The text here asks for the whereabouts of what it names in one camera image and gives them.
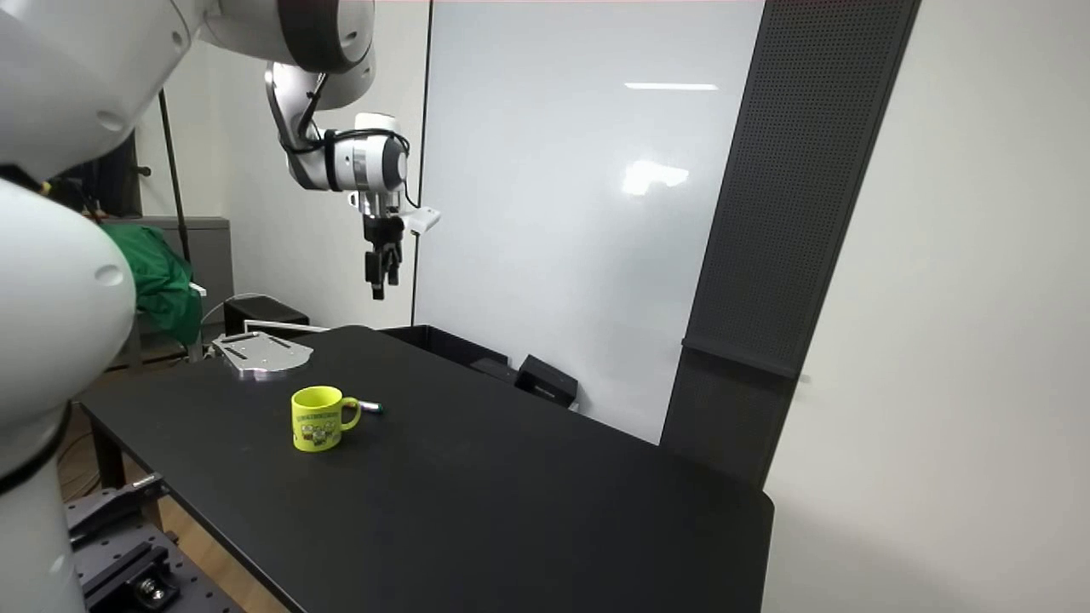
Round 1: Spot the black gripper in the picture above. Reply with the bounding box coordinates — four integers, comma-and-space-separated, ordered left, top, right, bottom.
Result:
359, 187, 409, 304

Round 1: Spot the yellow mug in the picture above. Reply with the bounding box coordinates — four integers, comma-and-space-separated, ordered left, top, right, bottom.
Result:
285, 382, 367, 455

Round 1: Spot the white plastic tray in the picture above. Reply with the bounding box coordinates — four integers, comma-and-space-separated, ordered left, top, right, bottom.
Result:
210, 328, 318, 384

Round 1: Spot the large white whiteboard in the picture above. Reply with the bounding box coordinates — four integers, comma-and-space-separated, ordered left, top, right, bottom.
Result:
409, 0, 771, 449

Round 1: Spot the small black box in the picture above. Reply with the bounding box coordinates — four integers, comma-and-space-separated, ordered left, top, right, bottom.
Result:
516, 350, 583, 412

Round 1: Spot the green cloth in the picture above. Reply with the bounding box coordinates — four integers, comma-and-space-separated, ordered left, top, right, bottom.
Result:
101, 219, 210, 348

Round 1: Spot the black table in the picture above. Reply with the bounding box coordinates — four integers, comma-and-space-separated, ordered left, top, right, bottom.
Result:
75, 322, 778, 613

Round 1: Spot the black perforated board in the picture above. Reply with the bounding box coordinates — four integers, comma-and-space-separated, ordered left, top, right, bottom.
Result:
64, 473, 250, 613

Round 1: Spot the black pillar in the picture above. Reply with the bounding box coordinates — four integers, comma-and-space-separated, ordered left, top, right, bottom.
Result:
657, 0, 926, 495

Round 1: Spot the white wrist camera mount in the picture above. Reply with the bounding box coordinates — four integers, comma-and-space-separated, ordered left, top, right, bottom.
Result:
398, 200, 445, 238

